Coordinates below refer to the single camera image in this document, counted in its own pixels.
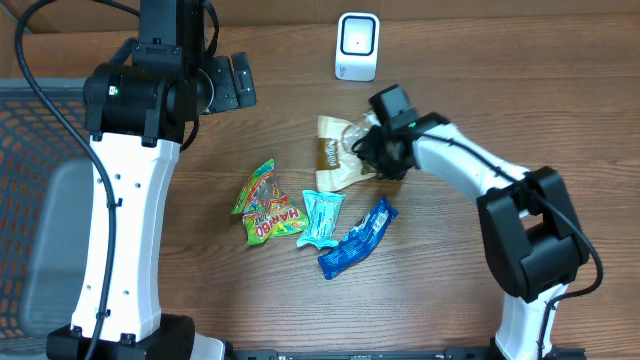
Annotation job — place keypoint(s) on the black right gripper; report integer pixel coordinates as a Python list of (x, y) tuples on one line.
[(362, 149)]

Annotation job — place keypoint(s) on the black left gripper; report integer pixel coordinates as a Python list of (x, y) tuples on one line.
[(230, 96)]

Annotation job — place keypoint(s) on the beige dried mushroom bag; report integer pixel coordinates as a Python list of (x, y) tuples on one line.
[(337, 166)]

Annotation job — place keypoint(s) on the mint green tissue packet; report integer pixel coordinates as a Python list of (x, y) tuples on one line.
[(323, 211)]

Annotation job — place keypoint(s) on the blue snack packet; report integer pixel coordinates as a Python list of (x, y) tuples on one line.
[(360, 241)]

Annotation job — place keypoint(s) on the green Haribo gummy bag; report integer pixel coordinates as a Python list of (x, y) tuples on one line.
[(266, 210)]

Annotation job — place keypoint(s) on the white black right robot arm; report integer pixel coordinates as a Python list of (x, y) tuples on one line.
[(533, 242)]

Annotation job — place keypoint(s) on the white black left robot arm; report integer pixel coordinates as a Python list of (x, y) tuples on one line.
[(137, 107)]

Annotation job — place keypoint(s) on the white barcode scanner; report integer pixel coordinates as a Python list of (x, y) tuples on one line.
[(357, 45)]

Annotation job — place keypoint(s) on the grey plastic lattice basket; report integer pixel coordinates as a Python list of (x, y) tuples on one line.
[(46, 201)]

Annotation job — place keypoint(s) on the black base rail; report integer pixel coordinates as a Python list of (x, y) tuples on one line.
[(449, 354)]

